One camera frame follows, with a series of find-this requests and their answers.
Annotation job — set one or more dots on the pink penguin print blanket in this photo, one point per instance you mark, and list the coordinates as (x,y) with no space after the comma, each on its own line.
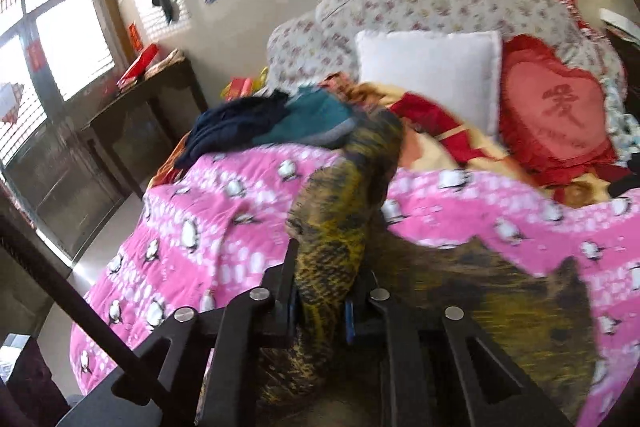
(225,207)

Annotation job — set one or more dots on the teal garment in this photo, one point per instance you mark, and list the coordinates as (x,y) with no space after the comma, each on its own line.
(310,117)

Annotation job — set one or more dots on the window with lattice frame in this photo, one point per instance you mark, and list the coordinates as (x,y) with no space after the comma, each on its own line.
(65,37)

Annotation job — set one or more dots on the red and yellow packets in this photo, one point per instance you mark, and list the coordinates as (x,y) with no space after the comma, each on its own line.
(242,89)

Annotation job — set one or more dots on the dark wooden side table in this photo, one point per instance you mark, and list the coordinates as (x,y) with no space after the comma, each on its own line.
(150,117)

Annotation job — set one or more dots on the white pillow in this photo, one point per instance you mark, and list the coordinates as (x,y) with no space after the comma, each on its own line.
(425,62)

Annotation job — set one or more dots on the red flat box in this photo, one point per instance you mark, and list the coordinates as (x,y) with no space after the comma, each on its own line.
(140,67)

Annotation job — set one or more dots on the red and yellow blanket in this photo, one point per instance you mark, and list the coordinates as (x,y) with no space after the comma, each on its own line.
(435,112)

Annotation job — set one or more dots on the dark blue garment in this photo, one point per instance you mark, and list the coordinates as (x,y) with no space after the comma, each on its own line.
(235,117)

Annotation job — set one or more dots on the olive black patterned garment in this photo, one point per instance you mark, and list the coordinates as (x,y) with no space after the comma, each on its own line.
(330,227)

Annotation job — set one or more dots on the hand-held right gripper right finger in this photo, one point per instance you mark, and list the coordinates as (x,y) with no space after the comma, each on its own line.
(351,324)

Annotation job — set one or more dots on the red heart-shaped cushion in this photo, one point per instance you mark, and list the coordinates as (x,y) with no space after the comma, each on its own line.
(555,107)

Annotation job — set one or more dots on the light blue floral cloth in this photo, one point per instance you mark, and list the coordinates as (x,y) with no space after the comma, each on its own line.
(622,122)

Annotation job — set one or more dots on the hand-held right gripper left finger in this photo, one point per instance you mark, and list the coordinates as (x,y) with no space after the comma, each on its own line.
(280,302)

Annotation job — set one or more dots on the dark carved wooden cabinet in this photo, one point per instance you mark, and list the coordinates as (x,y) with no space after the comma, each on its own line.
(622,29)

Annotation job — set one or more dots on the dark red furniture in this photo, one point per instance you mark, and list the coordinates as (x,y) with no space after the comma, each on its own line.
(27,382)

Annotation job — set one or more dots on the beige folded cloth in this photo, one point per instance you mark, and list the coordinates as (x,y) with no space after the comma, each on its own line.
(167,61)

